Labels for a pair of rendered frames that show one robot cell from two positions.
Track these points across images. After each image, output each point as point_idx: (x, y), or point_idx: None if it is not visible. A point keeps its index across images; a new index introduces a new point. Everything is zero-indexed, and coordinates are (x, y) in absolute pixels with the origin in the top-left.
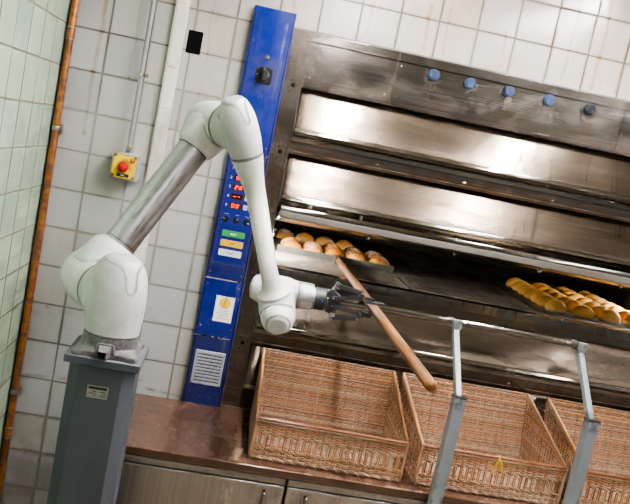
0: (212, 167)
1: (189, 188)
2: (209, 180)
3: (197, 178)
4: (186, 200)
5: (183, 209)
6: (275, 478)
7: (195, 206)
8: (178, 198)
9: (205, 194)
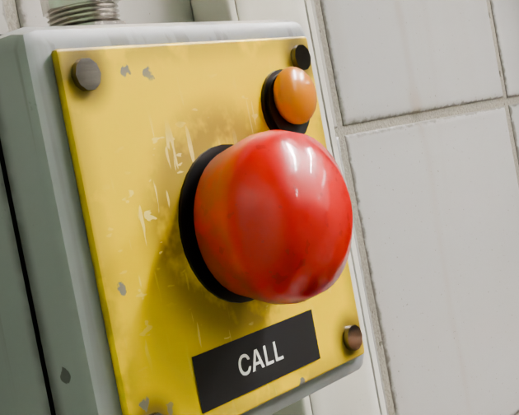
0: (502, 23)
1: (471, 231)
2: (518, 122)
3: (477, 134)
4: (486, 333)
5: (495, 412)
6: None
7: None
8: (454, 347)
9: None
